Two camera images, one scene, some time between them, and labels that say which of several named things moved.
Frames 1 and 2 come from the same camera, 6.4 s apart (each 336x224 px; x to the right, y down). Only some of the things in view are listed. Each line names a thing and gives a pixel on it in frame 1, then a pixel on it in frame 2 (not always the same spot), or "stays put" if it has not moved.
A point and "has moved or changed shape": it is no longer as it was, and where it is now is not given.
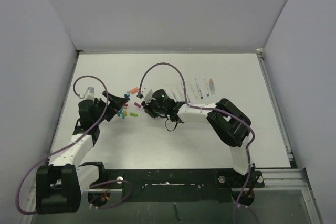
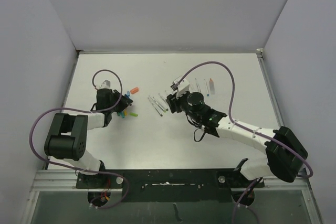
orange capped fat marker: (212, 87) stays put
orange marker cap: (134, 90) stays put
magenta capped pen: (137, 105) has moved or changed shape
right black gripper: (148, 109) -> (175, 102)
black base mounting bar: (179, 185) stays put
